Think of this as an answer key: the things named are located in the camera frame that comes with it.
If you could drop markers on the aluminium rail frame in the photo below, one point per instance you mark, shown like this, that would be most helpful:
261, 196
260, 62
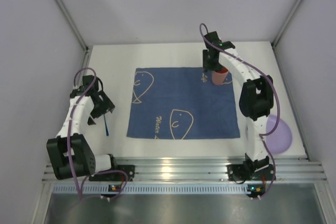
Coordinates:
214, 169

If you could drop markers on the blue plastic fork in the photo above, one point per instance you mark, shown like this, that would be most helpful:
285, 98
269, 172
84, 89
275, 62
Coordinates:
106, 125

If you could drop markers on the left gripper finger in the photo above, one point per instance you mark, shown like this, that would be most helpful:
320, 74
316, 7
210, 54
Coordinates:
91, 120
102, 104

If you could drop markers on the salmon pink plastic cup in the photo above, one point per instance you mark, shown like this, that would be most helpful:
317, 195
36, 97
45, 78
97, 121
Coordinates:
218, 77

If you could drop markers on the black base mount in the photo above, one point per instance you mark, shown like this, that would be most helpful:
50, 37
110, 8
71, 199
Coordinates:
251, 171
122, 173

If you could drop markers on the perforated cable duct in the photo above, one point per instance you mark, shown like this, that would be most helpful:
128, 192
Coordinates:
183, 189

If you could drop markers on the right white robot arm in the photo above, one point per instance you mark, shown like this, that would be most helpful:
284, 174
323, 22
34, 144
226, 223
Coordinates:
256, 97

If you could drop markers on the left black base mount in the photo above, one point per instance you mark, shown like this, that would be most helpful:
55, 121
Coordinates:
122, 173

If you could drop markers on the lilac plastic plate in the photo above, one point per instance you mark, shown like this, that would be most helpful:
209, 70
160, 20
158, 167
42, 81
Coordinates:
281, 139

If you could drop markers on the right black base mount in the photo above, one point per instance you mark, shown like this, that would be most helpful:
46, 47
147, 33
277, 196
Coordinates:
251, 171

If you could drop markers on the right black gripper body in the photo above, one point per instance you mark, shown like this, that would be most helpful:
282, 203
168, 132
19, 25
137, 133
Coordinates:
210, 64

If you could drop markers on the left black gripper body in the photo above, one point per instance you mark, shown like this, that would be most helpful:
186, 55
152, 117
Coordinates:
103, 106

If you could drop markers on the blue fish placemat cloth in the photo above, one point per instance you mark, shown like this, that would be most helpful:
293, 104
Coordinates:
182, 104

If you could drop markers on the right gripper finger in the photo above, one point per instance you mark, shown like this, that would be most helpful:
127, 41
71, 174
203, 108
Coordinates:
206, 66
218, 67

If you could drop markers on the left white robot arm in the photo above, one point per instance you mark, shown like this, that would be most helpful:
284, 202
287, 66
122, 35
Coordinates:
69, 152

